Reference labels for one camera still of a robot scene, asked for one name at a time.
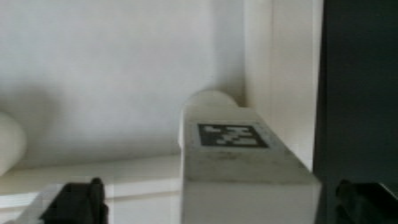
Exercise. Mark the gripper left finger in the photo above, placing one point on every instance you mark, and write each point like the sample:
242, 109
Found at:
78, 206

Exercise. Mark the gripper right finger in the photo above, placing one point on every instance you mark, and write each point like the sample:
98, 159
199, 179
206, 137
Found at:
366, 203

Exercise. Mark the white leg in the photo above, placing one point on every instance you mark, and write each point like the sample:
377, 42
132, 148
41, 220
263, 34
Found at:
247, 184

